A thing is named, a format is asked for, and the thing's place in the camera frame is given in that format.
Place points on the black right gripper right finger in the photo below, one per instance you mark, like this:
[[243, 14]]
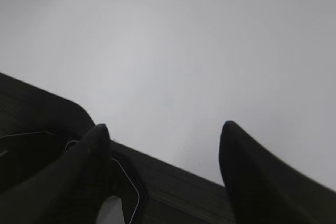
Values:
[[262, 188]]

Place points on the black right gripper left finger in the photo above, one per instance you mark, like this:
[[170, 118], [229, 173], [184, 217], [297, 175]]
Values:
[[43, 184]]

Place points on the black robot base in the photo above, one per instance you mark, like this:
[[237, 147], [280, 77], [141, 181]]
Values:
[[142, 189]]

